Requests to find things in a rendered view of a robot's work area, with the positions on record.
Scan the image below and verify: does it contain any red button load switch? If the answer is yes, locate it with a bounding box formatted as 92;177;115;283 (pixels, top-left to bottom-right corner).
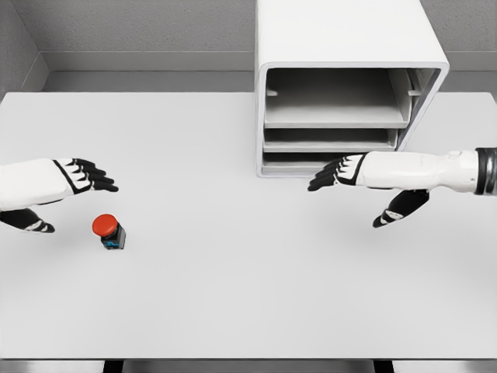
92;213;127;251

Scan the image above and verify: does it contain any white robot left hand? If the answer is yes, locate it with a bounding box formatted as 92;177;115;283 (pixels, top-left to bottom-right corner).
0;157;120;235

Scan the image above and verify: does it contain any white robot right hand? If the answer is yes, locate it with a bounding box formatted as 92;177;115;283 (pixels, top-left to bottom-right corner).
307;150;435;229

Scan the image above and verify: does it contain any white tabletop storage cabinet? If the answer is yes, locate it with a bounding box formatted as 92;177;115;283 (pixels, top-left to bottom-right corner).
254;0;451;180

